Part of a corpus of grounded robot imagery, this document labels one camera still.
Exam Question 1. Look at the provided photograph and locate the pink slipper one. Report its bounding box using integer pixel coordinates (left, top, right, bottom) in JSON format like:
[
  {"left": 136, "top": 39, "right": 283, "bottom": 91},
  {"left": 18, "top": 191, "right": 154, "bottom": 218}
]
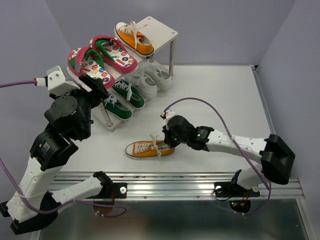
[
  {"left": 88, "top": 35, "right": 138, "bottom": 74},
  {"left": 68, "top": 46, "right": 116, "bottom": 89}
]

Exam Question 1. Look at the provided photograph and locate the orange sneaker one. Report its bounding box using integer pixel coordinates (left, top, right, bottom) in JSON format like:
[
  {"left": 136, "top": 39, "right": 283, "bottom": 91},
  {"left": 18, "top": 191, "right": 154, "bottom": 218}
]
[
  {"left": 124, "top": 134, "right": 175, "bottom": 159},
  {"left": 114, "top": 20, "right": 155, "bottom": 59}
]

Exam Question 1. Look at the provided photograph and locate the green sneaker one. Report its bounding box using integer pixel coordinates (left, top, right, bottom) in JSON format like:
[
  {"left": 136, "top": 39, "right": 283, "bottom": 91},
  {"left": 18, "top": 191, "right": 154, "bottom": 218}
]
[
  {"left": 102, "top": 95, "right": 132, "bottom": 121},
  {"left": 112, "top": 79, "right": 145, "bottom": 109}
]

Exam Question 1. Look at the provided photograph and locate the white sneaker one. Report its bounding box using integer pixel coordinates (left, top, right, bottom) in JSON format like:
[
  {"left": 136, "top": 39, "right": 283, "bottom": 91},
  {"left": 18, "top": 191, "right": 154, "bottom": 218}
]
[{"left": 124, "top": 69, "right": 157, "bottom": 98}]

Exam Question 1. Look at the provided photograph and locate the white sneaker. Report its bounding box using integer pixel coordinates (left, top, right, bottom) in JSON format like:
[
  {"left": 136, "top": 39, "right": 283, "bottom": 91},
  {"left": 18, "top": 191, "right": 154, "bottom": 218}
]
[{"left": 139, "top": 62, "right": 173, "bottom": 90}]

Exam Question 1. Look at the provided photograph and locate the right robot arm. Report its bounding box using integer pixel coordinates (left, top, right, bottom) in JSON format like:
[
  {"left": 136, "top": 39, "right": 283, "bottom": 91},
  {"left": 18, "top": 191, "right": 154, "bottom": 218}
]
[{"left": 162, "top": 115, "right": 296, "bottom": 199}]

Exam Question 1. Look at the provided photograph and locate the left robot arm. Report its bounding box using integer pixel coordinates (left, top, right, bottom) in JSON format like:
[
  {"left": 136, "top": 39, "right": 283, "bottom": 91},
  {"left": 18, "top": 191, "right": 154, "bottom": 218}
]
[{"left": 0, "top": 74, "right": 127, "bottom": 235}]

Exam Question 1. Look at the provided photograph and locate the white two-tier shoe shelf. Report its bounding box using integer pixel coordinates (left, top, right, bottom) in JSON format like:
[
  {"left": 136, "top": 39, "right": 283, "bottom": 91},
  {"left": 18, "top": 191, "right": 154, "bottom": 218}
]
[{"left": 67, "top": 16, "right": 178, "bottom": 132}]

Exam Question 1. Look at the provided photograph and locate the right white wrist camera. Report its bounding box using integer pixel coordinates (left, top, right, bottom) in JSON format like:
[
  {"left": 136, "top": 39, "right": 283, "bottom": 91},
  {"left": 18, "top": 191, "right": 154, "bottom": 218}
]
[{"left": 160, "top": 108, "right": 176, "bottom": 122}]

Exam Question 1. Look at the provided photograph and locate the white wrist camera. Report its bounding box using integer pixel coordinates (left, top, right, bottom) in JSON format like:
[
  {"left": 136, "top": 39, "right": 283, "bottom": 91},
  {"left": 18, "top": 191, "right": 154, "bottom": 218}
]
[
  {"left": 160, "top": 108, "right": 176, "bottom": 122},
  {"left": 34, "top": 65, "right": 81, "bottom": 96}
]

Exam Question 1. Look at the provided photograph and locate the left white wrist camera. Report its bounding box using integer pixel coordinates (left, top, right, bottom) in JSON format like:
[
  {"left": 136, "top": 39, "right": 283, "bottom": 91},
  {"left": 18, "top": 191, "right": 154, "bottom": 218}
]
[{"left": 34, "top": 65, "right": 81, "bottom": 96}]

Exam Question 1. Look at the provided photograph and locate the aluminium mounting rail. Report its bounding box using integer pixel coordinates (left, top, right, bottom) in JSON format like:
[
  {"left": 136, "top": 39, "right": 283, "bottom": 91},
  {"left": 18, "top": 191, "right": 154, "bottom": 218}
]
[{"left": 48, "top": 172, "right": 305, "bottom": 201}]

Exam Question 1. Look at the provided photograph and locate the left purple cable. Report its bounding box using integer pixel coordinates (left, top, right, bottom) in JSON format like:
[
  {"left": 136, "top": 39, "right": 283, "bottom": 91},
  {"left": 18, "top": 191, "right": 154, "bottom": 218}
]
[{"left": 0, "top": 77, "right": 128, "bottom": 218}]

